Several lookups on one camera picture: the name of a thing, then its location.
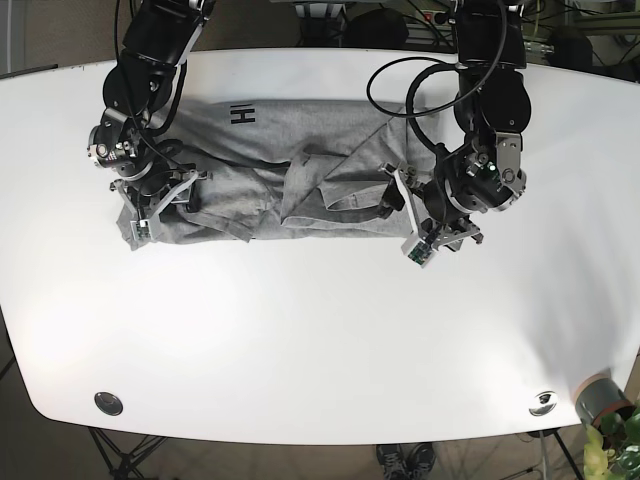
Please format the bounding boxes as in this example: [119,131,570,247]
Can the green potted plant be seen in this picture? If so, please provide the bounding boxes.
[583,407,639,480]

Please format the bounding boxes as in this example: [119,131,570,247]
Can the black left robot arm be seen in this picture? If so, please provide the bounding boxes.
[379,1,532,267]

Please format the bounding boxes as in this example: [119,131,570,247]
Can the grey printed T-shirt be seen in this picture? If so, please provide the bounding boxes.
[117,97,439,247]

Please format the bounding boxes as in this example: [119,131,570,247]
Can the grey plant pot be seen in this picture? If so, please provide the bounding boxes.
[573,374,635,429]

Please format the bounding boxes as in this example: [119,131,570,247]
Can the metal table grommet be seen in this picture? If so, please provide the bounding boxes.
[94,392,124,416]
[528,391,558,417]

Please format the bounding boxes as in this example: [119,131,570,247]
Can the right metal table grommet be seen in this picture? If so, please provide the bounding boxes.
[528,391,558,417]

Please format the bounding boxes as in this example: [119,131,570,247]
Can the left metal table grommet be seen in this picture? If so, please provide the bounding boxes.
[94,392,124,416]

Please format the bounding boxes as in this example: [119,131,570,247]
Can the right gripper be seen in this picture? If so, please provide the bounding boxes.
[87,110,207,242]

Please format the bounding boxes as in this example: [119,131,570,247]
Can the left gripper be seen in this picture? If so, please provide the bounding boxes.
[382,135,526,267]

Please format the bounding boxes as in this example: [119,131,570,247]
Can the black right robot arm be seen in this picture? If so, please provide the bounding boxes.
[87,1,214,242]

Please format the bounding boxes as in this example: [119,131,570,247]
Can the person's dark shoes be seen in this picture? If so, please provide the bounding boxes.
[375,442,436,480]

